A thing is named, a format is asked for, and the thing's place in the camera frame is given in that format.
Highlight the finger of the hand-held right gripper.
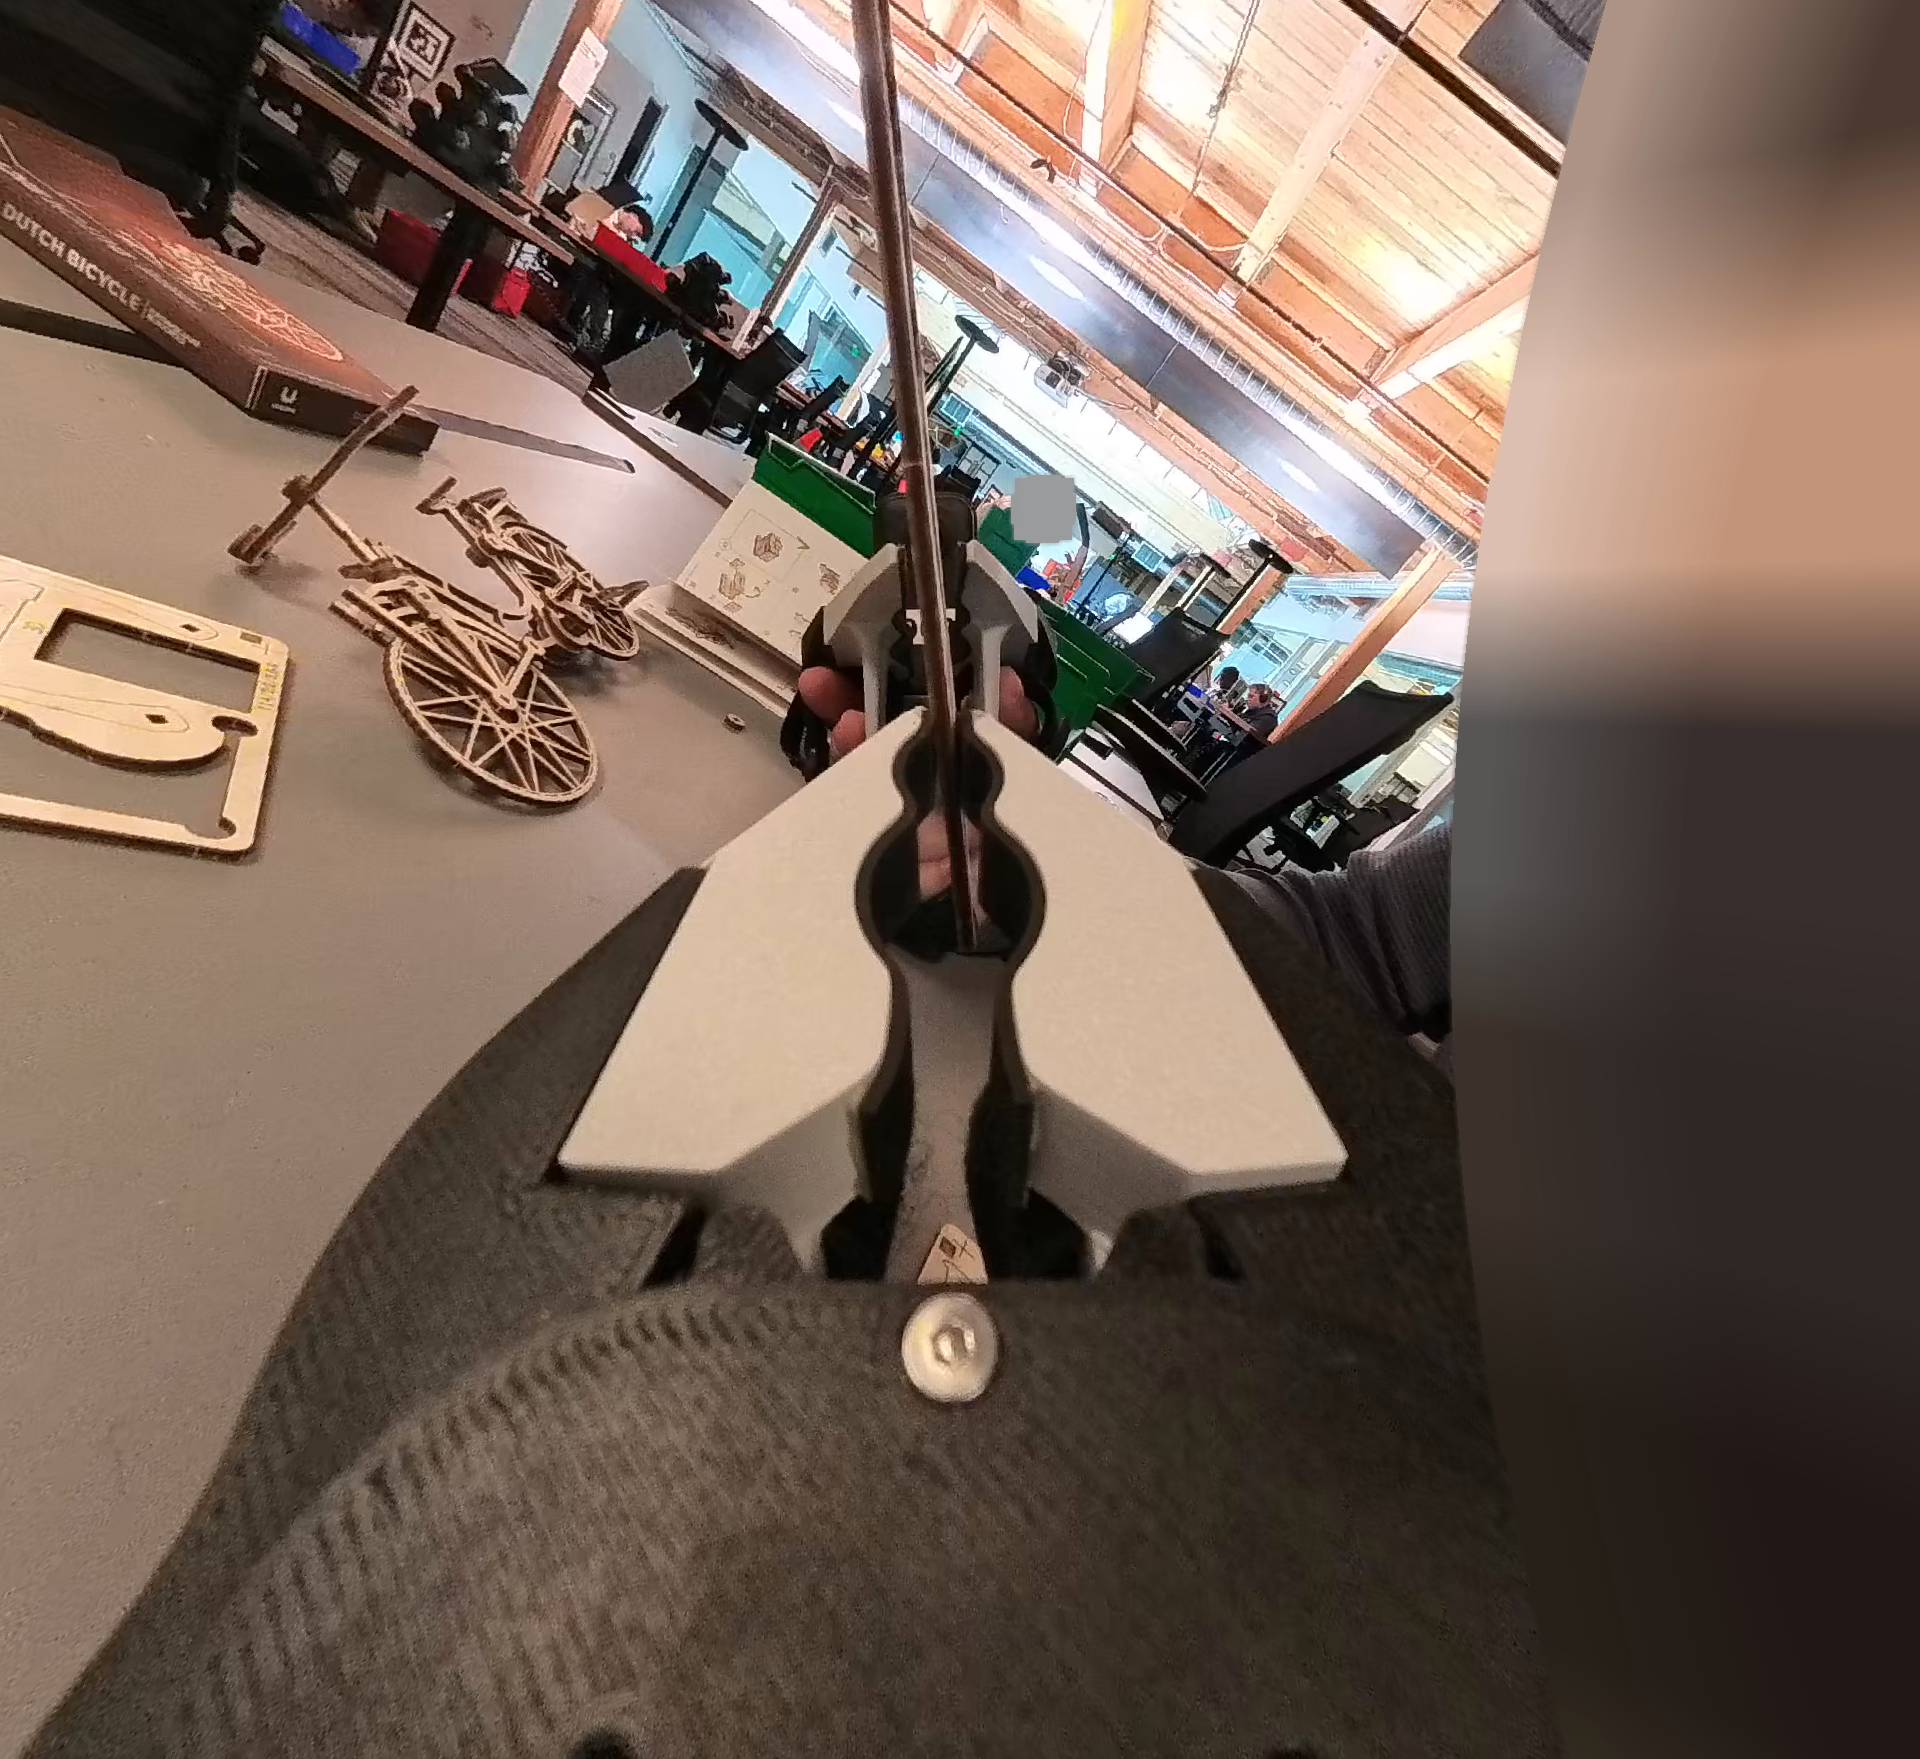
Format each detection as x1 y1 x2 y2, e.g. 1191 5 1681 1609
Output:
957 538 1053 713
820 544 922 721

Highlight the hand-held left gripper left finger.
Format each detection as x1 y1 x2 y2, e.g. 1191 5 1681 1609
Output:
559 709 948 1278

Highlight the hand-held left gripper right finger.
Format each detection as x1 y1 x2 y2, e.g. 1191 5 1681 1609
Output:
957 713 1349 1273

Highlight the wooden parts sheet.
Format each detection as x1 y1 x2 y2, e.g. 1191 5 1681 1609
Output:
828 0 1004 960

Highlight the person's right forearm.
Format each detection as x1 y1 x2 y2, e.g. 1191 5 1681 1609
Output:
1198 821 1459 1046

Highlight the wooden bicycle model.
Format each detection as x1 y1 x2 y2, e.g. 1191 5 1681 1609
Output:
325 474 655 813

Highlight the brown model kit box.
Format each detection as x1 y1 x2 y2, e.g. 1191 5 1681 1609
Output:
0 104 441 459

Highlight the person's right hand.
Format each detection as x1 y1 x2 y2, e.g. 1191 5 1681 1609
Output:
780 656 1053 914

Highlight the white instruction booklet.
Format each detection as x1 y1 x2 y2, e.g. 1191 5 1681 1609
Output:
673 483 876 656

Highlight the green plastic bin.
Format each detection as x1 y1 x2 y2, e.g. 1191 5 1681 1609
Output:
749 434 1157 756

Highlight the stack of wooden sheets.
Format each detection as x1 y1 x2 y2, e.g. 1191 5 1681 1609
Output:
625 582 842 685

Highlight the black office chair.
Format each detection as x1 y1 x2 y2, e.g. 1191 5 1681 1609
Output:
1161 677 1459 876

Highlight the wooden stick assembly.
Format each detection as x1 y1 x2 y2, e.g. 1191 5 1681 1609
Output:
226 382 425 572

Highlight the long dark work table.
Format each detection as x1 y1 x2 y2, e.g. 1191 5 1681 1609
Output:
253 46 724 338

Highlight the wooden cutout frame sheet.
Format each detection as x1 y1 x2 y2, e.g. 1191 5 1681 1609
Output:
0 553 296 866

